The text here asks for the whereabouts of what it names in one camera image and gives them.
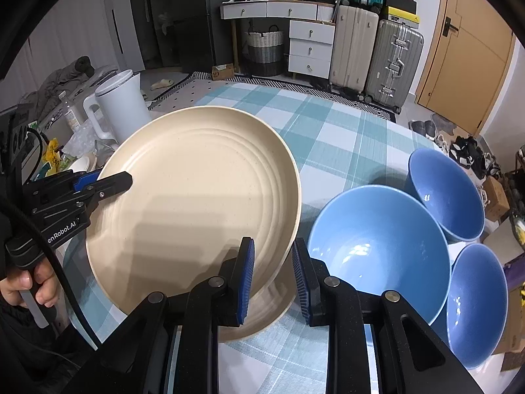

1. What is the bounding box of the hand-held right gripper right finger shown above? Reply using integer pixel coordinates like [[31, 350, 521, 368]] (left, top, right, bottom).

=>
[[291, 238, 487, 394]]

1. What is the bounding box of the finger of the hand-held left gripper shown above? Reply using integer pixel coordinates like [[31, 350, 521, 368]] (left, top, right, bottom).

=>
[[70, 169, 104, 193], [82, 172, 134, 206]]

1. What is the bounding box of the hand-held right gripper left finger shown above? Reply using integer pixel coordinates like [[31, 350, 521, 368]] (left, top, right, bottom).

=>
[[70, 236, 256, 394]]

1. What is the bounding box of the beige plate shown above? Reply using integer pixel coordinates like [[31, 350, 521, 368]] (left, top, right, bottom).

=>
[[217, 254, 298, 342], [84, 106, 302, 325]]

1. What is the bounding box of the blue bowl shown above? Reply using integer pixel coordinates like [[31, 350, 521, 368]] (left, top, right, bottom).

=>
[[445, 243, 509, 370], [307, 185, 451, 326], [408, 148, 487, 243]]

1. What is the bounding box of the person's left hand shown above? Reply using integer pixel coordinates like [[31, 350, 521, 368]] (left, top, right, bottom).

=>
[[0, 260, 62, 309]]

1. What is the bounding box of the clear plastic bag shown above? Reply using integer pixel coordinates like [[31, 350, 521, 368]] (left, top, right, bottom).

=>
[[63, 121, 101, 159]]

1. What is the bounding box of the yellow green snack packet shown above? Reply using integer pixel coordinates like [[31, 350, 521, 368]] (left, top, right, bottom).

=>
[[39, 140, 72, 173]]

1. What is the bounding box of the clear plastic bottle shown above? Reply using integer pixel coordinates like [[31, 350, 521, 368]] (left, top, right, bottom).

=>
[[59, 92, 83, 132]]

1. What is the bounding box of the white electric kettle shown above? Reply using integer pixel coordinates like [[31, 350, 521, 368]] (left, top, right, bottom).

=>
[[83, 70, 153, 142]]

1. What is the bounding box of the dark clothes pile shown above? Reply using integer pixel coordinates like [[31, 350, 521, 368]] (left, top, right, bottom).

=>
[[20, 55, 97, 111]]

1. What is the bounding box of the white dotted table mat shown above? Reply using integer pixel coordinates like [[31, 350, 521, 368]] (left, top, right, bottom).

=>
[[156, 78, 214, 111]]

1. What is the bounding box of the black glass cabinet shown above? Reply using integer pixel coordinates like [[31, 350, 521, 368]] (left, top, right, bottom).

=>
[[128, 0, 171, 70]]

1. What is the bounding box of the dark grey refrigerator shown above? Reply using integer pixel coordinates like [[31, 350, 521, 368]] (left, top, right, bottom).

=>
[[170, 0, 217, 74]]

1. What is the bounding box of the black white patterned rug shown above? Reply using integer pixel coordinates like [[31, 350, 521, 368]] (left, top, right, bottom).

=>
[[145, 72, 398, 124]]

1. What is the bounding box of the woven laundry basket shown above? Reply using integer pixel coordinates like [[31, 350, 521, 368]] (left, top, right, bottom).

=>
[[245, 25, 285, 77]]

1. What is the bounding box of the pile of sandals and sneakers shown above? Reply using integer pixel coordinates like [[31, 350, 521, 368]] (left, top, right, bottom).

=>
[[410, 119, 502, 181]]

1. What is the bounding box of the brown cardboard box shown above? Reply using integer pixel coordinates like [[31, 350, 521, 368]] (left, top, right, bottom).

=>
[[478, 176, 511, 222]]

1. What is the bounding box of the purple bag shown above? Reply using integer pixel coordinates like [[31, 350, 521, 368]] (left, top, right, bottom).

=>
[[504, 259, 525, 296]]

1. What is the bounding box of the green printed cardboard box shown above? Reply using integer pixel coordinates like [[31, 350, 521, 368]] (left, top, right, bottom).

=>
[[490, 291, 525, 372]]

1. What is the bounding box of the white dressing desk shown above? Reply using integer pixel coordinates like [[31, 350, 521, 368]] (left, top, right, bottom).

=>
[[220, 0, 338, 66]]

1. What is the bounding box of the white drawer unit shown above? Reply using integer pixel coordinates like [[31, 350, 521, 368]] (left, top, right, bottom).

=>
[[288, 18, 336, 79]]

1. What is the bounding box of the silver suitcase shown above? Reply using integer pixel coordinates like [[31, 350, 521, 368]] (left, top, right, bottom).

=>
[[363, 18, 425, 116]]

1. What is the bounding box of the beige suitcase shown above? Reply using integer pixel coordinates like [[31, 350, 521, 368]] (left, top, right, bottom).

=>
[[329, 0, 380, 95]]

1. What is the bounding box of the wooden door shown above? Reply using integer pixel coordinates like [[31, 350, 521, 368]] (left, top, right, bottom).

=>
[[414, 0, 516, 136]]

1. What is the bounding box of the yellow black shoebox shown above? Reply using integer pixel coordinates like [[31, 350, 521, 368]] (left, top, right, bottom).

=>
[[382, 6, 421, 25]]

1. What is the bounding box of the black cable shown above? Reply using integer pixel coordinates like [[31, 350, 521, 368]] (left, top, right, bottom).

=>
[[0, 127, 103, 351]]

